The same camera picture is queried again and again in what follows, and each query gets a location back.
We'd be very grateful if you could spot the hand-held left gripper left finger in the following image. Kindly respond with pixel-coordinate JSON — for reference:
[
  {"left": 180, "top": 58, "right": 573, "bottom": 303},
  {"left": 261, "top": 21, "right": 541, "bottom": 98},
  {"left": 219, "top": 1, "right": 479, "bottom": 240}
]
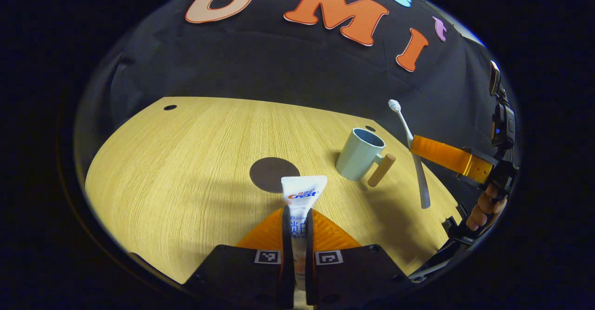
[{"left": 183, "top": 207, "right": 295, "bottom": 310}]

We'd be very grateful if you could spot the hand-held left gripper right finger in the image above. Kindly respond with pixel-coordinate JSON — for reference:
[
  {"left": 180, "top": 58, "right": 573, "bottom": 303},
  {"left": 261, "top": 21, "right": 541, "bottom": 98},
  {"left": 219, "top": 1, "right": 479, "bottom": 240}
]
[{"left": 304, "top": 208, "right": 415, "bottom": 310}]

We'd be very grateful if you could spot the white toothbrush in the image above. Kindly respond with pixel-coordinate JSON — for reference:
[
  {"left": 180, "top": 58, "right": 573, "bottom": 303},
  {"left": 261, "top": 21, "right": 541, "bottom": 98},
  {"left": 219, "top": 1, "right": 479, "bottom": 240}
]
[{"left": 388, "top": 99, "right": 431, "bottom": 209}]

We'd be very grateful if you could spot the white toothpaste tube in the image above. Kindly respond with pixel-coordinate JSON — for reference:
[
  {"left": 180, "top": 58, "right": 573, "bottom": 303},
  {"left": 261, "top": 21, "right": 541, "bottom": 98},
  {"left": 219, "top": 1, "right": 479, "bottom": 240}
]
[{"left": 281, "top": 175, "right": 328, "bottom": 297}]

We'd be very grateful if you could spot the light blue cup wooden handle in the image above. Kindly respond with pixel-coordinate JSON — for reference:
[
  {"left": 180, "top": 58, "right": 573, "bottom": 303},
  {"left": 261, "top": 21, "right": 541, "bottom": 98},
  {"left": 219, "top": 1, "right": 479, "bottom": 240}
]
[{"left": 335, "top": 127, "right": 397, "bottom": 188}]

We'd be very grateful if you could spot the dark brown round coaster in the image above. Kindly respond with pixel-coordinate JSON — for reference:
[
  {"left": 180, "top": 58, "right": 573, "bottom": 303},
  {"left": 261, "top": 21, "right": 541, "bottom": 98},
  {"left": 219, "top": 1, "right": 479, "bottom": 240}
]
[{"left": 249, "top": 157, "right": 301, "bottom": 194}]

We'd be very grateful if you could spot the phone on stand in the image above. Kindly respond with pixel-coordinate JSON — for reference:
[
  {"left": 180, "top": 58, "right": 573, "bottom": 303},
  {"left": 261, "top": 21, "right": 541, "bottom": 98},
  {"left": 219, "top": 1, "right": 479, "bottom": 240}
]
[{"left": 488, "top": 60, "right": 516, "bottom": 150}]

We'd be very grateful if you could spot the black backdrop cloth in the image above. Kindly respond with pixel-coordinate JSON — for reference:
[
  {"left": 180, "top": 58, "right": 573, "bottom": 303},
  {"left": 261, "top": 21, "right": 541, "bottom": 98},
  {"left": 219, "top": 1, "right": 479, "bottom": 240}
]
[{"left": 73, "top": 0, "right": 520, "bottom": 213}]

